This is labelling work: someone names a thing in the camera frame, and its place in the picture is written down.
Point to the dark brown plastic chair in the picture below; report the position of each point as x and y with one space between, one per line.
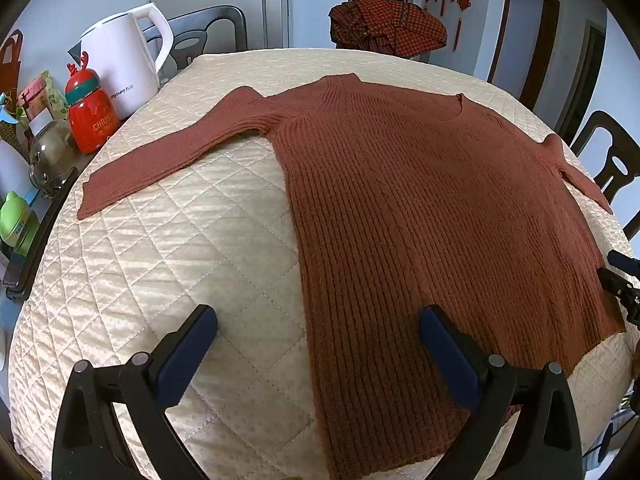
607 132

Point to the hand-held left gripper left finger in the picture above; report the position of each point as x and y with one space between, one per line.
187 355

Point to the glass jar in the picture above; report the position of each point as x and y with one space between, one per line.
50 155

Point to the red reindeer bottle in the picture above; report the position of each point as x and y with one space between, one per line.
92 120

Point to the red checkered cloth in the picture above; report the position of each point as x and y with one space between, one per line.
390 25

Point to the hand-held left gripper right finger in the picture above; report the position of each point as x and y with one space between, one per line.
447 360

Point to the black tray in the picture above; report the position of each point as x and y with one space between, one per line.
37 245

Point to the dark framed door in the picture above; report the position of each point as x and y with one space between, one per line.
592 75

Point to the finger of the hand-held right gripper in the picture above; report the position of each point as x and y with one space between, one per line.
625 264
625 300

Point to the rust brown knit sweater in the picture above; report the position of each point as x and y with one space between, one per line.
400 200

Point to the pink and green box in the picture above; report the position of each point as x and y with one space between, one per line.
45 97

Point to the white electric kettle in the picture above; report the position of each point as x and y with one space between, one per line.
120 60

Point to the brown framed door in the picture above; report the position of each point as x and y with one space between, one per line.
550 35

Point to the cream quilted table cover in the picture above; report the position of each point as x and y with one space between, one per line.
175 260

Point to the green bottle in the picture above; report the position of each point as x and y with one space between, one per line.
17 225

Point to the grey plastic chair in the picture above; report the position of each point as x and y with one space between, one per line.
210 30

